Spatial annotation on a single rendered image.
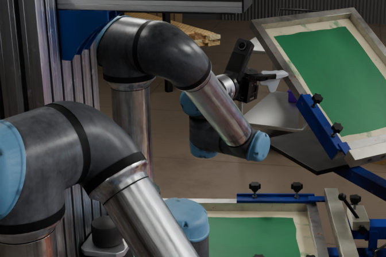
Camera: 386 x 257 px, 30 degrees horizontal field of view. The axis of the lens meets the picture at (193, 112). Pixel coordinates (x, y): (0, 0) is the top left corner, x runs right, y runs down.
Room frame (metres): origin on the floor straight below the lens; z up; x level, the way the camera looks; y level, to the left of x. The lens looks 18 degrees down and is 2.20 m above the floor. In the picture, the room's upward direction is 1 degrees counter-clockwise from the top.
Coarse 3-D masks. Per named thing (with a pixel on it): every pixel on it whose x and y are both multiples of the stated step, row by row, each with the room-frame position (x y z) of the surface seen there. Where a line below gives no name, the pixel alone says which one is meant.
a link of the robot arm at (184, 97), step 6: (222, 84) 1.76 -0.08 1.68; (180, 96) 1.72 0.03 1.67; (186, 96) 1.70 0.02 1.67; (180, 102) 1.72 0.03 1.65; (186, 102) 1.70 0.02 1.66; (192, 102) 1.69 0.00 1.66; (186, 108) 1.70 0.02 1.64; (192, 108) 1.69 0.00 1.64; (192, 114) 1.69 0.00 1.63; (198, 114) 1.69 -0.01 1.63
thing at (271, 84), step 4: (264, 72) 1.89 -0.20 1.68; (268, 72) 1.89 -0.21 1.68; (272, 72) 1.90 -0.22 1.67; (276, 72) 1.90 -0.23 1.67; (280, 72) 1.90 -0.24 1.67; (284, 72) 1.92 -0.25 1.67; (276, 76) 1.89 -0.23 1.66; (280, 76) 1.90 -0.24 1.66; (284, 76) 1.91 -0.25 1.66; (268, 80) 1.89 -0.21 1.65; (272, 80) 1.90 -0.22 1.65; (276, 80) 1.90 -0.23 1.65; (260, 84) 1.89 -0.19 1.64; (264, 84) 1.89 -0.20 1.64; (268, 84) 1.90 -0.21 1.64; (272, 84) 1.90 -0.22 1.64; (276, 84) 1.90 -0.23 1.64; (268, 88) 1.90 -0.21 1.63; (272, 88) 1.90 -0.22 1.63; (276, 88) 1.91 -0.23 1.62
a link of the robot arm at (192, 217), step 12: (168, 204) 1.47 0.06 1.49; (180, 204) 1.47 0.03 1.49; (192, 204) 1.48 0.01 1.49; (180, 216) 1.42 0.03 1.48; (192, 216) 1.42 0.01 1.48; (204, 216) 1.44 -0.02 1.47; (192, 228) 1.40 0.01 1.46; (204, 228) 1.42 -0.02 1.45; (192, 240) 1.40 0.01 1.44; (204, 240) 1.42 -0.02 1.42; (204, 252) 1.42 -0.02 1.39
